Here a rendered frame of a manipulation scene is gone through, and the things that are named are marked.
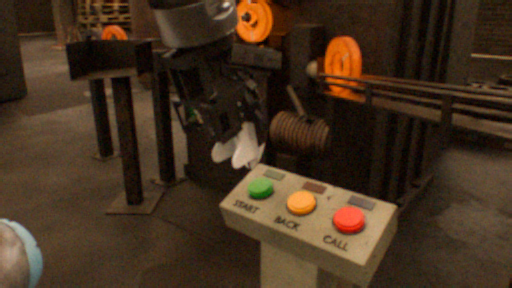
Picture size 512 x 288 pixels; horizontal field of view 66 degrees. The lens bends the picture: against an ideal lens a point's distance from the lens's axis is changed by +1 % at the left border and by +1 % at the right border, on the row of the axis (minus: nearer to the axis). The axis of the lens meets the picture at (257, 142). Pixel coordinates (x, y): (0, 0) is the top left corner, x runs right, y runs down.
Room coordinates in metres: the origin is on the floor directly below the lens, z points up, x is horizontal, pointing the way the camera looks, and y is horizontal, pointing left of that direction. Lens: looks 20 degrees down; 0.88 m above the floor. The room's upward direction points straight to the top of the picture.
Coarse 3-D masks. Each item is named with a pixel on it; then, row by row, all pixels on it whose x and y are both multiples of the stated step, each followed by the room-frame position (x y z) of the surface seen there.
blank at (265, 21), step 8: (248, 0) 1.50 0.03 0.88; (256, 0) 1.48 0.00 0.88; (240, 8) 1.52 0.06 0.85; (248, 8) 1.50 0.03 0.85; (256, 8) 1.48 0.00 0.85; (264, 8) 1.46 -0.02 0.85; (240, 16) 1.52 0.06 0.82; (264, 16) 1.46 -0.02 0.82; (240, 24) 1.53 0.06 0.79; (248, 24) 1.53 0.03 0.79; (264, 24) 1.46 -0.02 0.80; (240, 32) 1.53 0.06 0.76; (248, 32) 1.50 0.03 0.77; (256, 32) 1.48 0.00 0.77; (264, 32) 1.46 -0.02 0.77; (248, 40) 1.50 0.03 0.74; (256, 40) 1.48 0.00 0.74
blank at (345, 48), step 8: (336, 40) 1.12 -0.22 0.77; (344, 40) 1.08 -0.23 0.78; (352, 40) 1.09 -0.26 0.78; (328, 48) 1.16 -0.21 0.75; (336, 48) 1.12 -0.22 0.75; (344, 48) 1.08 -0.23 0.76; (352, 48) 1.06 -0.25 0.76; (328, 56) 1.16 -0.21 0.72; (336, 56) 1.13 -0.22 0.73; (344, 56) 1.07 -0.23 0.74; (352, 56) 1.05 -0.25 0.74; (360, 56) 1.05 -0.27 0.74; (328, 64) 1.16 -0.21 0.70; (336, 64) 1.15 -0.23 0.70; (344, 64) 1.07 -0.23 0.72; (352, 64) 1.04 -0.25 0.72; (360, 64) 1.05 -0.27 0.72; (328, 72) 1.15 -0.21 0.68; (336, 72) 1.14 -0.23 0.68; (344, 72) 1.07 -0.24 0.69; (352, 72) 1.04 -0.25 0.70; (328, 80) 1.15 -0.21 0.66; (336, 80) 1.10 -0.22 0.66; (336, 88) 1.10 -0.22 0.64; (344, 88) 1.06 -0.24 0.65
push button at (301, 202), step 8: (296, 192) 0.52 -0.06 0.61; (304, 192) 0.51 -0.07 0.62; (288, 200) 0.51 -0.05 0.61; (296, 200) 0.50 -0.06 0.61; (304, 200) 0.50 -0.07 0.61; (312, 200) 0.50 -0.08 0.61; (288, 208) 0.50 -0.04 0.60; (296, 208) 0.49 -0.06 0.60; (304, 208) 0.49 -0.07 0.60; (312, 208) 0.49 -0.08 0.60
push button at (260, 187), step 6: (258, 180) 0.56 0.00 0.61; (264, 180) 0.56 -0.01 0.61; (252, 186) 0.55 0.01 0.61; (258, 186) 0.55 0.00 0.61; (264, 186) 0.54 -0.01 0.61; (270, 186) 0.55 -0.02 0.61; (252, 192) 0.54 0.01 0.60; (258, 192) 0.53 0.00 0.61; (264, 192) 0.53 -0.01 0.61; (270, 192) 0.54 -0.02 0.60; (258, 198) 0.53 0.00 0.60
